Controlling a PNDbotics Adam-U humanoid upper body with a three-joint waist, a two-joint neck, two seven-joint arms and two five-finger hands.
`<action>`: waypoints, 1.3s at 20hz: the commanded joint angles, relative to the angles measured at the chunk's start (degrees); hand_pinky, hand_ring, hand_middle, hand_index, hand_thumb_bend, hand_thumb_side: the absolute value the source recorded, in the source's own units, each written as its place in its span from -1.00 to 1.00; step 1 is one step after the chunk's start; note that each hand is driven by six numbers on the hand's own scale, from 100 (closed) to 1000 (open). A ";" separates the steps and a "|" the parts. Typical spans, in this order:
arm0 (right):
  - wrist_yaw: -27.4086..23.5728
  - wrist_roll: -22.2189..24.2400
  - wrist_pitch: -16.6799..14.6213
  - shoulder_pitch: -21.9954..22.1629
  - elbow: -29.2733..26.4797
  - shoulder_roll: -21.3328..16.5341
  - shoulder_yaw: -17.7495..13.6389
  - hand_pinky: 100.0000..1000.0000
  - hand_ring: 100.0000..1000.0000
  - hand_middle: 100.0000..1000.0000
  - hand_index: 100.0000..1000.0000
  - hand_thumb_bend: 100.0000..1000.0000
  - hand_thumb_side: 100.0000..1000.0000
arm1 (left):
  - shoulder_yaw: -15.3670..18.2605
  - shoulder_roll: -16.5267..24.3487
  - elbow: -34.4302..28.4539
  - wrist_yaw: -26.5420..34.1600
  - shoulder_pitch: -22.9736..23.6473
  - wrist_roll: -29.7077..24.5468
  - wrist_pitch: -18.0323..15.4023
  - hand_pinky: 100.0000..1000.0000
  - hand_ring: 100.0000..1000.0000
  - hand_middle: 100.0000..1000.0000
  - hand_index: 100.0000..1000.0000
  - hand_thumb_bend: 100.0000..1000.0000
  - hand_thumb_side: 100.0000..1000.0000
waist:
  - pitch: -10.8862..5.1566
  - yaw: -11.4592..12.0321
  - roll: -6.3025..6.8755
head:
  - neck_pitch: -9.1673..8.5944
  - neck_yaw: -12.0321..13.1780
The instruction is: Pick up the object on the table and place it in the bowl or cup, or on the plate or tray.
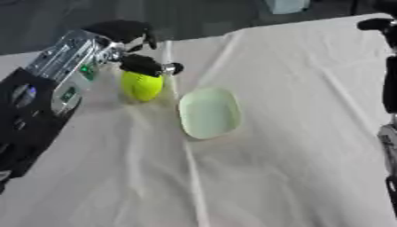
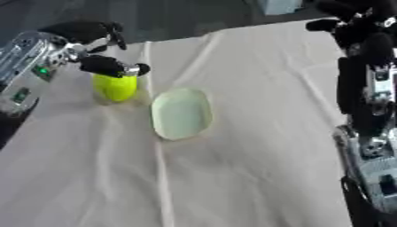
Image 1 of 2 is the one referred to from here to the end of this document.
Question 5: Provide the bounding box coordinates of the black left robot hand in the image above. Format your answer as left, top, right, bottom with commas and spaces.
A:
82, 20, 186, 78

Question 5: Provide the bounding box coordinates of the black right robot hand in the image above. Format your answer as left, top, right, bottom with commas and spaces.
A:
354, 17, 397, 114

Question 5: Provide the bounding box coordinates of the pale blue box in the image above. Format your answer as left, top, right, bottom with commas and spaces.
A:
265, 0, 312, 15

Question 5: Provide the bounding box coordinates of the pale green oval tray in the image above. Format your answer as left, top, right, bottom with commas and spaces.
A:
176, 87, 244, 140

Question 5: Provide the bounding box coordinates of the yellow-green toy fruit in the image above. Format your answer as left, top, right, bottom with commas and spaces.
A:
119, 70, 167, 103

